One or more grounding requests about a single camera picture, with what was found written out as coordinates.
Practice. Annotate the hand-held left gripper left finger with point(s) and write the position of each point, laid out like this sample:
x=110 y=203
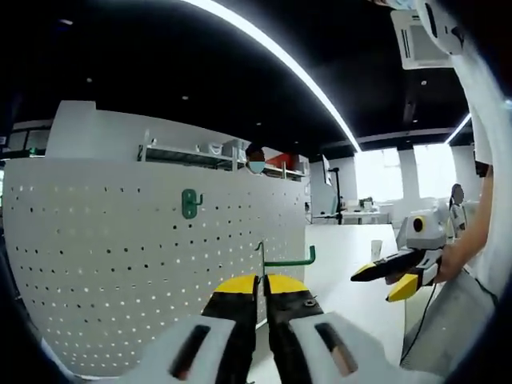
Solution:
x=236 y=336

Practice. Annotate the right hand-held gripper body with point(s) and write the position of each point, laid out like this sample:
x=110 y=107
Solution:
x=428 y=236

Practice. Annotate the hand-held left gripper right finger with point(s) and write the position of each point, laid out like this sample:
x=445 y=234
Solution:
x=288 y=336

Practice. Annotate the green hook assembly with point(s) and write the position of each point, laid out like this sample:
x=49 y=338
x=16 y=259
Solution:
x=288 y=263
x=188 y=204

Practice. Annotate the white perforated mounting plate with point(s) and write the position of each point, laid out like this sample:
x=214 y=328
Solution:
x=100 y=240

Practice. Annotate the person's right hand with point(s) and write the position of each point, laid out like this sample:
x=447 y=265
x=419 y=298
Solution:
x=452 y=264

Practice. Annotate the grey mesh chair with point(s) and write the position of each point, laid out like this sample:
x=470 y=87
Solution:
x=448 y=320

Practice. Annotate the black monitor stand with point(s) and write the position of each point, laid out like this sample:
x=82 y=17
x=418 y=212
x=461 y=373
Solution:
x=339 y=196

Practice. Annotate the ceiling air conditioner unit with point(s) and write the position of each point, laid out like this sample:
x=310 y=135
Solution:
x=420 y=44

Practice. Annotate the white chest-worn device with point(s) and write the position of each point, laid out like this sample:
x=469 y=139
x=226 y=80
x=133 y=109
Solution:
x=444 y=24

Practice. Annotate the long ceiling light strip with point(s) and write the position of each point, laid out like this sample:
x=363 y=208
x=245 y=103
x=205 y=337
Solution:
x=288 y=56

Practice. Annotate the red blue wall banner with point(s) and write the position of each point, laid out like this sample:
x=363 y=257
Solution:
x=282 y=161

